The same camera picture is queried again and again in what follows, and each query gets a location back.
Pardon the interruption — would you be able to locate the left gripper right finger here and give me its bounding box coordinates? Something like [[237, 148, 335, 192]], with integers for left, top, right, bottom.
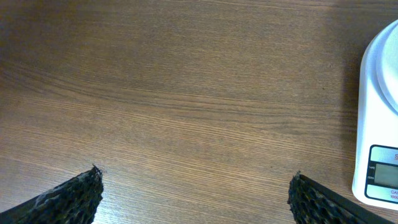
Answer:
[[287, 172, 393, 224]]

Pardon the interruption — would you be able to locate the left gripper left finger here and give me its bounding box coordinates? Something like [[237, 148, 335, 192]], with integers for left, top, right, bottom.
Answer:
[[1, 166, 104, 224]]

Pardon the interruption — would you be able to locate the white digital kitchen scale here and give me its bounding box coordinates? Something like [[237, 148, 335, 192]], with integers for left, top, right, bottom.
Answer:
[[352, 21, 397, 210]]

